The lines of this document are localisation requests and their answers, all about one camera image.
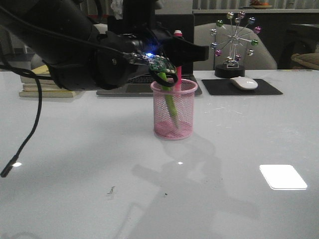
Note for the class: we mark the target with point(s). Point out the bottom yellow book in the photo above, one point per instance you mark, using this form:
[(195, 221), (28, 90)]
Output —
[(49, 94)]

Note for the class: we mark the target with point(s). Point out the pink highlighter pen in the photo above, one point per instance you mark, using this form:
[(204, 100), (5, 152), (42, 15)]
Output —
[(177, 86)]

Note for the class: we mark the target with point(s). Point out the ferris wheel desk ornament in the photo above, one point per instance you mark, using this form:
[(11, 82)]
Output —
[(229, 40)]

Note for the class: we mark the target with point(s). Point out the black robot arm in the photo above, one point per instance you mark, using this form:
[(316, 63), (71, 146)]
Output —
[(80, 58)]

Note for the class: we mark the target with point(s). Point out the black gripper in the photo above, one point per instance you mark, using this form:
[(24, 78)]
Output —
[(131, 55)]

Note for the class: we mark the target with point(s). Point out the right grey armchair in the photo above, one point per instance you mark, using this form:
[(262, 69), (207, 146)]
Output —
[(254, 54)]

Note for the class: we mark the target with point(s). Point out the pink mesh pen holder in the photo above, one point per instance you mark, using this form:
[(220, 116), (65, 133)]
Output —
[(184, 103)]

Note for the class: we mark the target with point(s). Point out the top yellow book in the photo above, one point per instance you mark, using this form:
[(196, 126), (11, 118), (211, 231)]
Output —
[(41, 70)]

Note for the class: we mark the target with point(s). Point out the black mouse pad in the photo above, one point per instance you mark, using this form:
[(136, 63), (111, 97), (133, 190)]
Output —
[(224, 87)]

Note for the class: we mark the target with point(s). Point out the fruit bowl on counter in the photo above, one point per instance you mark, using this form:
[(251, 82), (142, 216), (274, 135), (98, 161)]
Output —
[(258, 4)]

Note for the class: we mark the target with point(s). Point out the grey open laptop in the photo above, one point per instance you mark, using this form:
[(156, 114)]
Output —
[(141, 86)]

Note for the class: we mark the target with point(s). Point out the white computer mouse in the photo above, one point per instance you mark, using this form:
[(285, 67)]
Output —
[(244, 83)]

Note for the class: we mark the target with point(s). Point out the yellow book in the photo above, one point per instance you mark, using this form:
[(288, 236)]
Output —
[(49, 94), (41, 70)]

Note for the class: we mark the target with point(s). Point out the middle cream book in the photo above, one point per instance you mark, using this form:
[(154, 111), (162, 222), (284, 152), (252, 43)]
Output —
[(29, 84)]

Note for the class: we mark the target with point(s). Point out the green highlighter pen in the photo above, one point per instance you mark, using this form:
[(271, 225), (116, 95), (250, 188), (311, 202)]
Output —
[(170, 102)]

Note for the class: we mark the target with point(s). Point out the beige cushion at right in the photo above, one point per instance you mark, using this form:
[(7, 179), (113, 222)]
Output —
[(310, 60)]

